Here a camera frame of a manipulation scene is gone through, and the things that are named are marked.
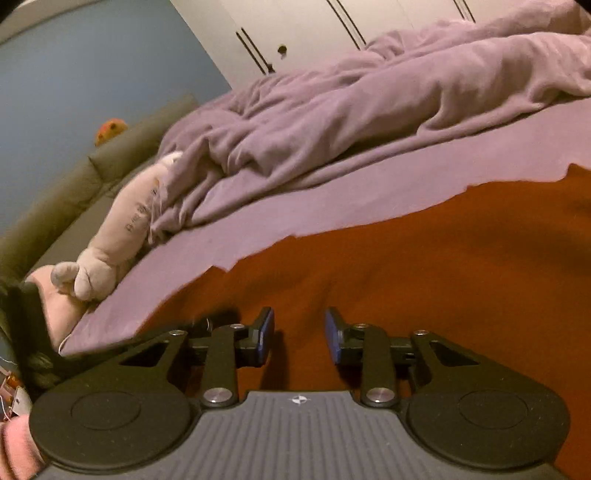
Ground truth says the person's pink clothing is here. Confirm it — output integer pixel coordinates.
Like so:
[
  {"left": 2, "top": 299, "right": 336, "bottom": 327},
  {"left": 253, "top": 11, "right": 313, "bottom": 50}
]
[{"left": 0, "top": 414, "right": 44, "bottom": 480}]

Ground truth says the purple duvet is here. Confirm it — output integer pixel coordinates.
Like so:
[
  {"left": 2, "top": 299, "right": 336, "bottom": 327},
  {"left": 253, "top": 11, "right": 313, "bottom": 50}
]
[{"left": 148, "top": 0, "right": 591, "bottom": 245}]

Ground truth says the pink cushion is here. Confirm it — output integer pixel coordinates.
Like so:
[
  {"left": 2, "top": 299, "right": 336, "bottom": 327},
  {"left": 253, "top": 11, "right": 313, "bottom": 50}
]
[{"left": 25, "top": 264, "right": 93, "bottom": 352}]

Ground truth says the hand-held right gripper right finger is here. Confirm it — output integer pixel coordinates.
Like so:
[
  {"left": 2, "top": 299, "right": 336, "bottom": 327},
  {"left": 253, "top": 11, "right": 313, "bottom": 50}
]
[{"left": 324, "top": 308, "right": 499, "bottom": 408}]

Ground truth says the purple bed sheet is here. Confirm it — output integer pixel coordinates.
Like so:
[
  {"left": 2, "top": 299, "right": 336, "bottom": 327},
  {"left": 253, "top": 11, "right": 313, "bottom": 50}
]
[{"left": 60, "top": 95, "right": 591, "bottom": 358}]

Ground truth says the white wardrobe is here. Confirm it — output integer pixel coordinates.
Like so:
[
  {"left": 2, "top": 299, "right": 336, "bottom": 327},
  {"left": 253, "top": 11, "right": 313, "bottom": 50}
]
[{"left": 168, "top": 0, "right": 522, "bottom": 90}]

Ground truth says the orange plush toy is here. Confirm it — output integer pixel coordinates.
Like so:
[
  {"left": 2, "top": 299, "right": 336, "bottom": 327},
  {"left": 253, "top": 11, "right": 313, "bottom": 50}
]
[{"left": 95, "top": 119, "right": 127, "bottom": 147}]

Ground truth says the brown button cardigan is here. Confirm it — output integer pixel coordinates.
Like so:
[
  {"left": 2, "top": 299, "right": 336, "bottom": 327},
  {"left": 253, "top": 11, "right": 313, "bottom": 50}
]
[{"left": 134, "top": 164, "right": 591, "bottom": 467}]

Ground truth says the white plush toy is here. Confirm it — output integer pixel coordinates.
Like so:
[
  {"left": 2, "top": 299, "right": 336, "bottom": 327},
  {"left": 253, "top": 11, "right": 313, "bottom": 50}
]
[{"left": 50, "top": 151, "right": 183, "bottom": 303}]

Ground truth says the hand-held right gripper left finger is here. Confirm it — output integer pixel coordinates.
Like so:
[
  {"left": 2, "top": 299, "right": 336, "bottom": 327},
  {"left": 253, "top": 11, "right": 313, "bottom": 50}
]
[{"left": 106, "top": 307, "right": 276, "bottom": 409}]

